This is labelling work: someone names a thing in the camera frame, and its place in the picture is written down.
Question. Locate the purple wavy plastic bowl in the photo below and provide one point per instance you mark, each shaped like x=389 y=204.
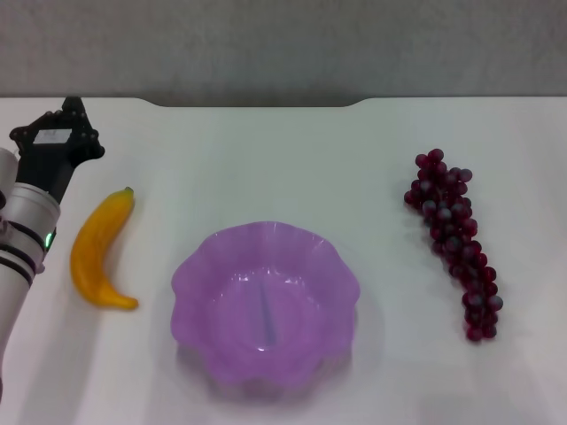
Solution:
x=266 y=288

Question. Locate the dark red grape bunch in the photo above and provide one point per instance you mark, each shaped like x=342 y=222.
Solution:
x=447 y=221

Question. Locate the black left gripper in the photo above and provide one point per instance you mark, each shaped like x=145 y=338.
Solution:
x=44 y=150

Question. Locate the yellow banana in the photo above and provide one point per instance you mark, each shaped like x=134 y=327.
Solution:
x=95 y=239

